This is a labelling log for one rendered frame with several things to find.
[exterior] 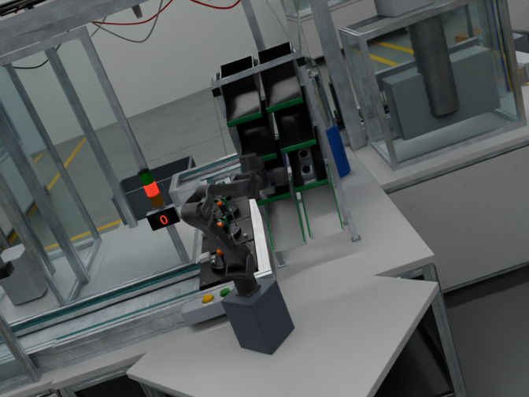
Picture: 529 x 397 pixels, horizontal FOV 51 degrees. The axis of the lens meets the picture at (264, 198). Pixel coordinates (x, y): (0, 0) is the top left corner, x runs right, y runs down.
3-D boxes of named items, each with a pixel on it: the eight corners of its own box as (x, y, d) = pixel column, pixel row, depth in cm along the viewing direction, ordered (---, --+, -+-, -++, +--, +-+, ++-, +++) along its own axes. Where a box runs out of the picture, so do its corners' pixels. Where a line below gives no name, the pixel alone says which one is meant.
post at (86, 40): (190, 262, 237) (86, 34, 201) (183, 265, 238) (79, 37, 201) (190, 259, 240) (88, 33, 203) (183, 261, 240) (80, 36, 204)
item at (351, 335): (338, 454, 140) (334, 446, 139) (128, 378, 199) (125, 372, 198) (439, 288, 186) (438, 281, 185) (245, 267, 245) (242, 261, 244)
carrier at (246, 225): (255, 243, 236) (245, 217, 232) (202, 261, 237) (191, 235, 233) (252, 220, 259) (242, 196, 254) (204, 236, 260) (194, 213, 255)
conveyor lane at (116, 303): (267, 290, 216) (258, 268, 212) (68, 358, 220) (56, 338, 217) (261, 256, 242) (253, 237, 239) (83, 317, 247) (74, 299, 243)
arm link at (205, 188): (202, 217, 158) (198, 180, 158) (180, 219, 163) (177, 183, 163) (259, 209, 182) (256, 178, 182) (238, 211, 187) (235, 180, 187)
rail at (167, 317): (280, 294, 210) (271, 270, 206) (64, 368, 215) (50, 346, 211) (279, 287, 215) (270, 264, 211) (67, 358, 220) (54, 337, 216)
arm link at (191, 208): (195, 213, 156) (203, 195, 160) (176, 215, 160) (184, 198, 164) (251, 272, 177) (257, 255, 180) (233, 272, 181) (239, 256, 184)
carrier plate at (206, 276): (259, 271, 213) (257, 266, 212) (201, 291, 214) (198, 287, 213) (255, 243, 235) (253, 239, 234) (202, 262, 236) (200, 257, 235)
